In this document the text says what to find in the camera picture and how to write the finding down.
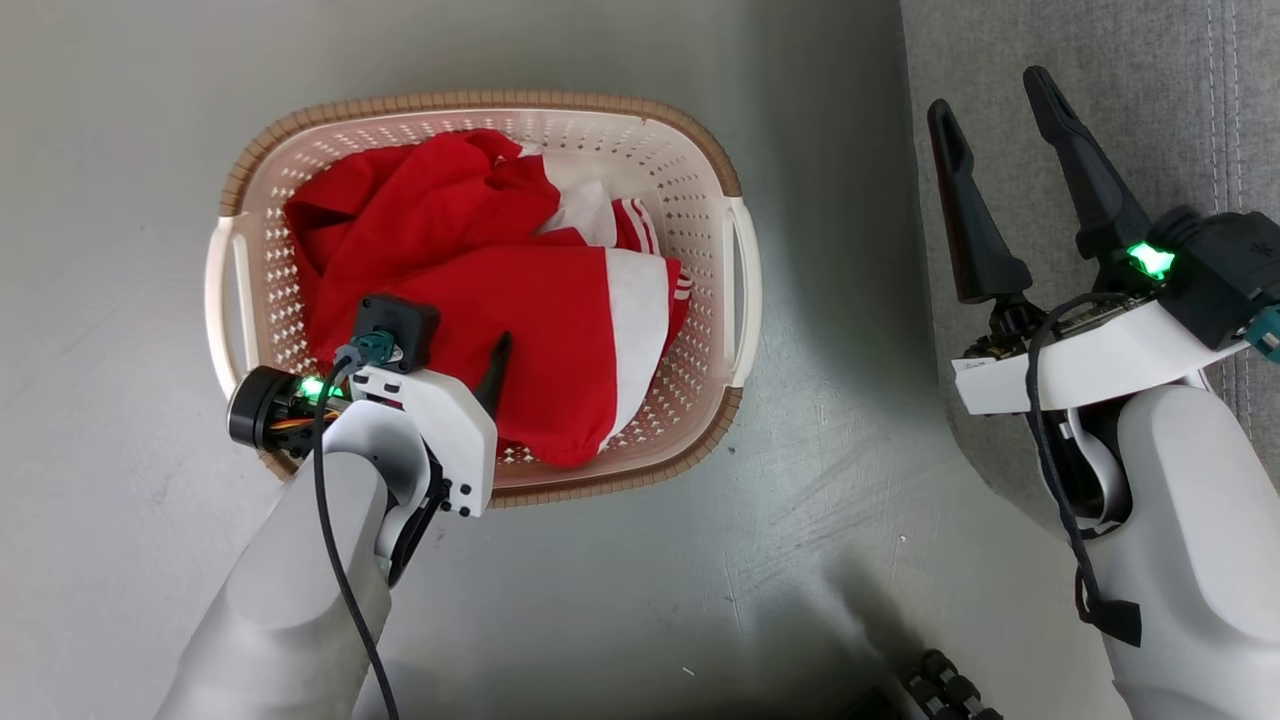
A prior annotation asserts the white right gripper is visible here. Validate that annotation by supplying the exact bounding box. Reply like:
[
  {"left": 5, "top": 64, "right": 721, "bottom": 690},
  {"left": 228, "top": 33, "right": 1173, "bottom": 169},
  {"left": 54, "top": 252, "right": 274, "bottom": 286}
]
[{"left": 927, "top": 65, "right": 1251, "bottom": 416}]

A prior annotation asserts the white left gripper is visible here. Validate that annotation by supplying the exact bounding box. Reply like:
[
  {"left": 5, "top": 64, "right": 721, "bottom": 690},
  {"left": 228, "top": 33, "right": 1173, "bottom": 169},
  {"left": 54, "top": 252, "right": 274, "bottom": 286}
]
[{"left": 228, "top": 332, "right": 514, "bottom": 518}]

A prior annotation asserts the red and white garment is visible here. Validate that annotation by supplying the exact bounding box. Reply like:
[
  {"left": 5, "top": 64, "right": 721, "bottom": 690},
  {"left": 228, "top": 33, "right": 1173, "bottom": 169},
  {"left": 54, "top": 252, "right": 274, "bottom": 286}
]
[{"left": 283, "top": 128, "right": 693, "bottom": 469}]

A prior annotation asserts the cream perforated plastic laundry basket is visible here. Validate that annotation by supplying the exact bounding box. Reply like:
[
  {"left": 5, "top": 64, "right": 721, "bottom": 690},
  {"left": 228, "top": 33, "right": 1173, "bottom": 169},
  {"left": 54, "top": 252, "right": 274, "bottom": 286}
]
[{"left": 205, "top": 92, "right": 763, "bottom": 508}]

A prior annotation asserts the grey fabric sofa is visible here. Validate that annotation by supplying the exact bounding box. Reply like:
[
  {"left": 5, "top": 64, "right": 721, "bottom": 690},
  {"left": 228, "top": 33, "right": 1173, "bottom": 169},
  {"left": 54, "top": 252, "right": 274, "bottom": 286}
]
[{"left": 900, "top": 0, "right": 1280, "bottom": 541}]

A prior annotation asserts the black ribbed base wheel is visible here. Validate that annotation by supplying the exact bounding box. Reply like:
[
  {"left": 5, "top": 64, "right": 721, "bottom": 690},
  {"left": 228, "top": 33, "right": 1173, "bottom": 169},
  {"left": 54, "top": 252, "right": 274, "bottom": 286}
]
[{"left": 905, "top": 650, "right": 1006, "bottom": 720}]

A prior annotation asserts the teal left camera connector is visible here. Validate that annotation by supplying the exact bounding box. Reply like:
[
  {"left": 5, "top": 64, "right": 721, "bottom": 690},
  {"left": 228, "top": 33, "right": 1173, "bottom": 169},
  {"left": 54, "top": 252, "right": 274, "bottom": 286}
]
[{"left": 335, "top": 333, "right": 403, "bottom": 369}]

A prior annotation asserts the teal camera connector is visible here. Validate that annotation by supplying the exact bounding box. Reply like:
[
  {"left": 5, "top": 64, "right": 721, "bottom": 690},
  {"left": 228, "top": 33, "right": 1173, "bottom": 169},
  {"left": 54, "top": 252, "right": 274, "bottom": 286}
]
[
  {"left": 1245, "top": 305, "right": 1280, "bottom": 363},
  {"left": 335, "top": 333, "right": 403, "bottom": 369}
]

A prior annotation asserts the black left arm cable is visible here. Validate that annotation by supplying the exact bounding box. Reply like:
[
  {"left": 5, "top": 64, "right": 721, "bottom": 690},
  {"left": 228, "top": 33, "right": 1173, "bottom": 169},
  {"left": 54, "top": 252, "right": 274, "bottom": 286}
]
[{"left": 312, "top": 355, "right": 403, "bottom": 720}]

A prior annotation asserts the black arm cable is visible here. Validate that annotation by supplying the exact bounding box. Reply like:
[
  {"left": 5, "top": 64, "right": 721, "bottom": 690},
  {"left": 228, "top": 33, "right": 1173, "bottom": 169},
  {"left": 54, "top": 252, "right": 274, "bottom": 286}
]
[
  {"left": 1025, "top": 290, "right": 1143, "bottom": 649},
  {"left": 312, "top": 355, "right": 403, "bottom": 720}
]

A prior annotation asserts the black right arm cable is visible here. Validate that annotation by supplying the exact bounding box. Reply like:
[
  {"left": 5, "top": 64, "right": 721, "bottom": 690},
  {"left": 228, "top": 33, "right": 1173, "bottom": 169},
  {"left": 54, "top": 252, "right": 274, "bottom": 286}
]
[{"left": 1025, "top": 290, "right": 1143, "bottom": 649}]

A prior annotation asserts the teal right camera connector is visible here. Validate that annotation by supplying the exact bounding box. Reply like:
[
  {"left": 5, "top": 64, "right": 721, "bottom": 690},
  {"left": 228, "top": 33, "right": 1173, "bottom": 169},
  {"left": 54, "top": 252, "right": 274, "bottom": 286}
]
[{"left": 1245, "top": 305, "right": 1280, "bottom": 363}]

